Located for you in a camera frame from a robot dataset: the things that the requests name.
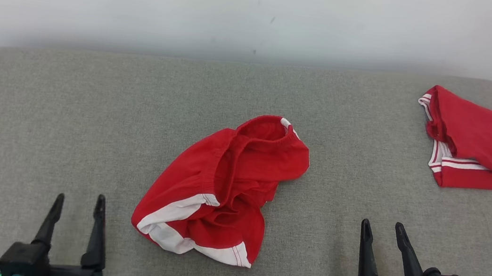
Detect red white shorts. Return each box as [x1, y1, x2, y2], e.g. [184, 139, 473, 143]
[126, 98, 316, 275]

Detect red white Bulls jersey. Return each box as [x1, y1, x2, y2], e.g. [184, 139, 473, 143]
[407, 83, 492, 195]

